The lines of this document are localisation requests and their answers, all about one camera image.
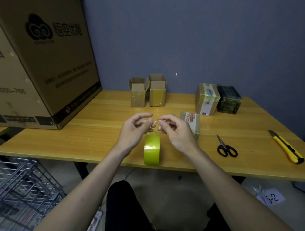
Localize person's right hand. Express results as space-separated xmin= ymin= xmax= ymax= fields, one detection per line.
xmin=157 ymin=114 xmax=200 ymax=157

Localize black handled scissors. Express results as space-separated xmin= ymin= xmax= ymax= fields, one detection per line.
xmin=216 ymin=134 xmax=239 ymax=158

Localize person's left forearm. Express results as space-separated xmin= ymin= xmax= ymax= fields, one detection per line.
xmin=33 ymin=147 xmax=129 ymax=231

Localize person's left hand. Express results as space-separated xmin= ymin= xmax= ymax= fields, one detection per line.
xmin=114 ymin=112 xmax=154 ymax=156

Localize black floor cable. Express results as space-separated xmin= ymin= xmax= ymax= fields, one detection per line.
xmin=292 ymin=181 xmax=305 ymax=193

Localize yellow tape roll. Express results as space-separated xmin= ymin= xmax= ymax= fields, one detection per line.
xmin=143 ymin=133 xmax=161 ymax=166

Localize large flat brown carton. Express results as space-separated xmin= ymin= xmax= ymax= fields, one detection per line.
xmin=0 ymin=0 xmax=102 ymax=130

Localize white power strip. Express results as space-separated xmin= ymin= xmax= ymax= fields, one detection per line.
xmin=87 ymin=210 xmax=104 ymax=231

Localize thin floor cable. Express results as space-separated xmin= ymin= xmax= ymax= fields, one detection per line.
xmin=124 ymin=168 xmax=138 ymax=182

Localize brown box with white label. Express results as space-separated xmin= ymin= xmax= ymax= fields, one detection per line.
xmin=194 ymin=83 xmax=221 ymax=116

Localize black cardboard box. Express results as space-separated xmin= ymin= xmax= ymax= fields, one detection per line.
xmin=216 ymin=84 xmax=243 ymax=115

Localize person's right forearm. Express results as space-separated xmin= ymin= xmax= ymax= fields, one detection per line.
xmin=187 ymin=148 xmax=294 ymax=231

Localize metal wire cart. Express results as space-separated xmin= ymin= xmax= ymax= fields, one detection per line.
xmin=0 ymin=157 xmax=67 ymax=231

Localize small carton red label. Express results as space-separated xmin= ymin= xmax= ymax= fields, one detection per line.
xmin=179 ymin=111 xmax=201 ymax=141

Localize person's black trousers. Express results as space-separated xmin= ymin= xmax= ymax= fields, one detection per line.
xmin=104 ymin=180 xmax=233 ymax=231

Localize small carton yellow tape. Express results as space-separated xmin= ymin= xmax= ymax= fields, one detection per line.
xmin=148 ymin=73 xmax=167 ymax=107

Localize yellow utility knife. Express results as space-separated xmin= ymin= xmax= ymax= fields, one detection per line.
xmin=268 ymin=129 xmax=305 ymax=165

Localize white paper floor label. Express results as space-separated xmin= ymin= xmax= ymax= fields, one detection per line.
xmin=254 ymin=185 xmax=286 ymax=207

